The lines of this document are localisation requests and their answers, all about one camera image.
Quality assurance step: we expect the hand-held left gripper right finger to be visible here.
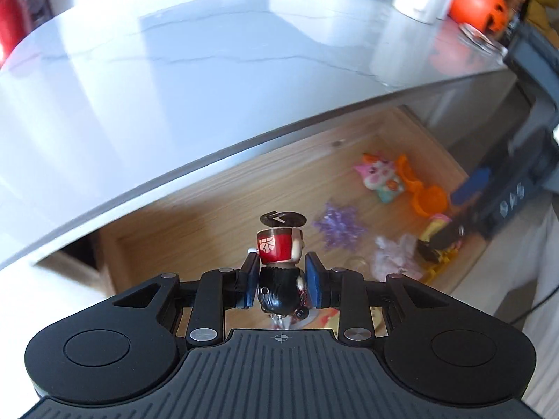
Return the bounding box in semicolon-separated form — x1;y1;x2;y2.
306;252;455;343

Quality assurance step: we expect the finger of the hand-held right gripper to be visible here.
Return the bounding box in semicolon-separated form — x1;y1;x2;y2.
451;167;493;211
417;209;481;262

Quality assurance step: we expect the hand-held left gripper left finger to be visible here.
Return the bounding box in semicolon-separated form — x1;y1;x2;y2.
114;254;259;347

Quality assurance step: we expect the yellow plastic toy piece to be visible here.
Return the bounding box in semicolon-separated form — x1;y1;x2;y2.
417;213;471;281

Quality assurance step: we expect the toy figure with red hat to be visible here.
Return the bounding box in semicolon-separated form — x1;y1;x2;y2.
247;212;310;329

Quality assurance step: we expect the wooden drawer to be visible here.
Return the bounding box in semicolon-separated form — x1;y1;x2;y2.
35;105;496;332

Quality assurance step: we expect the orange toy cup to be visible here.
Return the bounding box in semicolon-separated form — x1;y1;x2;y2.
412;184;450;220

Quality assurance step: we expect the pale pink crumpled wrapper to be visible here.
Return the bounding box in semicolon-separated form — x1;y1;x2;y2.
373;233;428;283

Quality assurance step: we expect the purple snowflake ornament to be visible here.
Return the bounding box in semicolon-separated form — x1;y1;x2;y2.
313;201;368;250

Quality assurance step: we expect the orange plastic toy piece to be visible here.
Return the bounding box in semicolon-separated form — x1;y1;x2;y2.
394;154;421;193

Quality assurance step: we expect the pink cat toy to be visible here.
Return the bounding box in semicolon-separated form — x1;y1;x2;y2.
353;152;407;204

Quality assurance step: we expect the orange pumpkin bucket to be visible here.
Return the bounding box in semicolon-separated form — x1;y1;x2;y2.
449;0;525;35

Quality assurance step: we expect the red appliance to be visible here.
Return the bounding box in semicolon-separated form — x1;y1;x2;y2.
0;0;54;63

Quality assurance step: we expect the black cable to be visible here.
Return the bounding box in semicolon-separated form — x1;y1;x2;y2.
522;288;559;320

